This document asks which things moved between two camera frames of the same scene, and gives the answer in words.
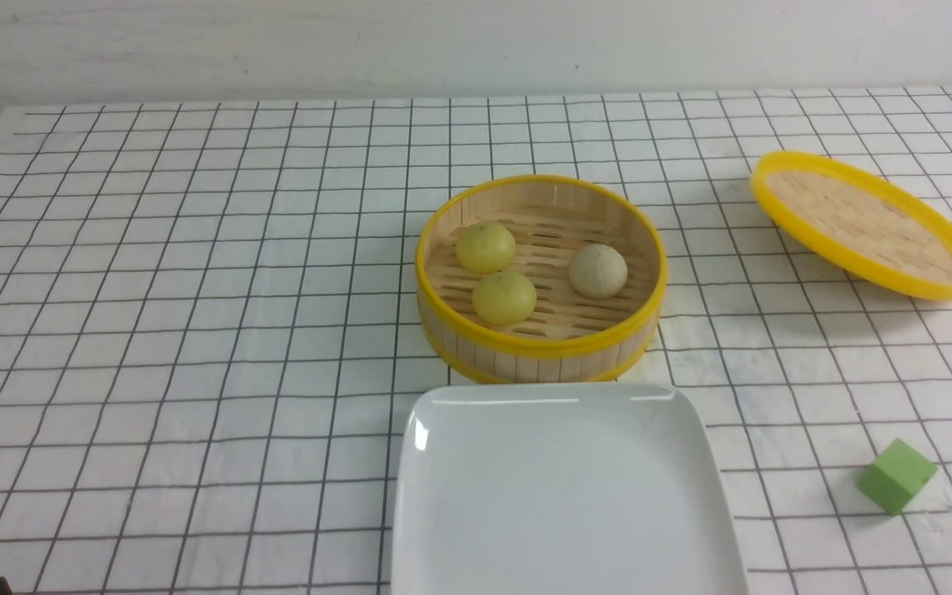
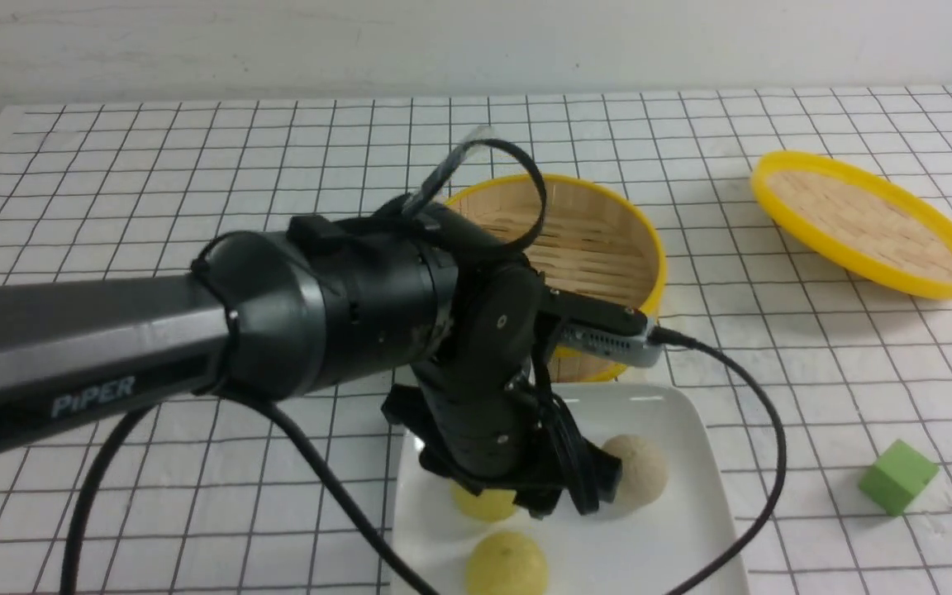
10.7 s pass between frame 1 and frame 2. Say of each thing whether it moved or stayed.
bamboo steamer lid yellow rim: stayed
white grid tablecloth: stayed
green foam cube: stayed
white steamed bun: moved
